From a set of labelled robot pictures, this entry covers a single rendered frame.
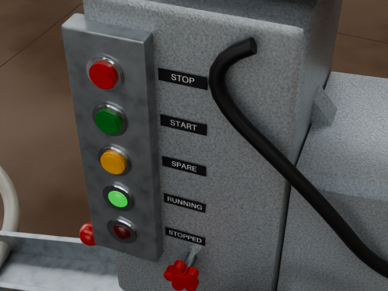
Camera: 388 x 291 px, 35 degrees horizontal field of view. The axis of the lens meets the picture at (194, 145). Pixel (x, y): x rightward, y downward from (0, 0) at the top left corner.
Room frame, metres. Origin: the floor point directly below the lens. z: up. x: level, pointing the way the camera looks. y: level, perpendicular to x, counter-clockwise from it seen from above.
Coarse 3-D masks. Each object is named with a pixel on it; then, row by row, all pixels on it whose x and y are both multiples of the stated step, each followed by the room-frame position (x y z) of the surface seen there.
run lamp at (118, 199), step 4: (112, 192) 0.45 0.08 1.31; (116, 192) 0.45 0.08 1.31; (108, 196) 0.46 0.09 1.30; (112, 196) 0.45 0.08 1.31; (116, 196) 0.45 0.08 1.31; (120, 196) 0.45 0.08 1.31; (124, 196) 0.45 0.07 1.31; (112, 200) 0.45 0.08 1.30; (116, 200) 0.45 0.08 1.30; (120, 200) 0.45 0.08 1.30; (124, 200) 0.45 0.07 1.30; (116, 204) 0.45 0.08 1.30; (120, 204) 0.45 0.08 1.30; (124, 204) 0.45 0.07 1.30
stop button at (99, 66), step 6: (96, 66) 0.45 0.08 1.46; (102, 66) 0.45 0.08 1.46; (108, 66) 0.45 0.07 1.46; (90, 72) 0.45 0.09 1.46; (96, 72) 0.45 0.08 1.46; (102, 72) 0.45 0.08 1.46; (108, 72) 0.45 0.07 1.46; (114, 72) 0.45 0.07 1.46; (90, 78) 0.46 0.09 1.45; (96, 78) 0.45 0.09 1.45; (102, 78) 0.45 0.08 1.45; (108, 78) 0.45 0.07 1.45; (114, 78) 0.45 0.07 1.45; (96, 84) 0.45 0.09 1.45; (102, 84) 0.45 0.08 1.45; (108, 84) 0.45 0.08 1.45; (114, 84) 0.45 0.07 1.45
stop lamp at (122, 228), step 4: (116, 228) 0.45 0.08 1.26; (120, 228) 0.45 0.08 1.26; (124, 228) 0.45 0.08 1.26; (116, 232) 0.45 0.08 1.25; (120, 232) 0.45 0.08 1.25; (124, 232) 0.45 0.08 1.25; (128, 232) 0.45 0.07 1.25; (120, 236) 0.45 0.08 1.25; (124, 236) 0.45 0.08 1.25; (128, 236) 0.45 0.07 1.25
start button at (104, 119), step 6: (96, 114) 0.46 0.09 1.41; (102, 114) 0.45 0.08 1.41; (108, 114) 0.45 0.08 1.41; (114, 114) 0.45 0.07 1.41; (96, 120) 0.45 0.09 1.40; (102, 120) 0.45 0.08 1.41; (108, 120) 0.45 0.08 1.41; (114, 120) 0.45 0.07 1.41; (120, 120) 0.45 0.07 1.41; (102, 126) 0.45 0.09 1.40; (108, 126) 0.45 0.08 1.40; (114, 126) 0.45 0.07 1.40; (120, 126) 0.45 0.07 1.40; (108, 132) 0.45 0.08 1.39; (114, 132) 0.45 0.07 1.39
